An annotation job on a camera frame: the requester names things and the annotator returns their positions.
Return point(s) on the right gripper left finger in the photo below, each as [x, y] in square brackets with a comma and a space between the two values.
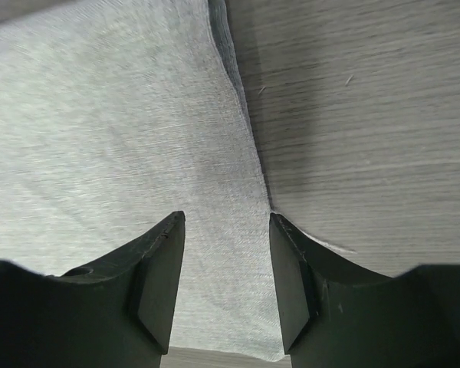
[115, 311]

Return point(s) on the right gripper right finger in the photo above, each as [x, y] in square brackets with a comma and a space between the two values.
[335, 313]

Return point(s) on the grey cloth napkin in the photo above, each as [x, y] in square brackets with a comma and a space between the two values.
[114, 114]

